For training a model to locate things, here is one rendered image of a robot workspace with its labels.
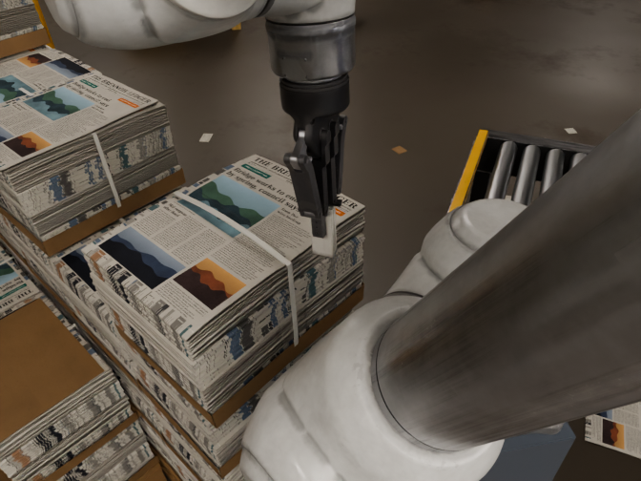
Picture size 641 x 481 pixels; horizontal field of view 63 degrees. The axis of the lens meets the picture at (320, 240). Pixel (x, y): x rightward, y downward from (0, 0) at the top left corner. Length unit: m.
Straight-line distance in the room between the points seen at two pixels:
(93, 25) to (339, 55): 0.23
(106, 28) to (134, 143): 0.89
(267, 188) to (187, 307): 0.30
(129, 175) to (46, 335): 0.45
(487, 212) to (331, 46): 0.22
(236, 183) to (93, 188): 0.42
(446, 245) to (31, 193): 0.92
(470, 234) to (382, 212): 2.11
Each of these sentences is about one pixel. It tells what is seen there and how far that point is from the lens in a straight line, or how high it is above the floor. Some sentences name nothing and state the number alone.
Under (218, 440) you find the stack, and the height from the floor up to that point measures 0.72.
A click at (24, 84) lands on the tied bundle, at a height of 1.06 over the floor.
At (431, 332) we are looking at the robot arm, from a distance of 0.30.
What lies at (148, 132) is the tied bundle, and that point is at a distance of 1.30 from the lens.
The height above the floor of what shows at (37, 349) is 0.60.
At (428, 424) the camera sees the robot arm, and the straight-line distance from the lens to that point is 0.34.
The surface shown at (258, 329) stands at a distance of 0.82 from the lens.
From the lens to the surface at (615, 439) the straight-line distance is 2.01.
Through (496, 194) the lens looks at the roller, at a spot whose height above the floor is 0.80.
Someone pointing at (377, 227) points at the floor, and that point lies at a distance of 2.53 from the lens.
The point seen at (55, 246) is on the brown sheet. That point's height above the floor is 0.85.
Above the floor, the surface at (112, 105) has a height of 1.07.
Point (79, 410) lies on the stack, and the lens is 1.38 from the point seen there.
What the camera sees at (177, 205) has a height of 1.06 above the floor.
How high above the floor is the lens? 1.60
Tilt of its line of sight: 41 degrees down
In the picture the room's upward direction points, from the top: 3 degrees counter-clockwise
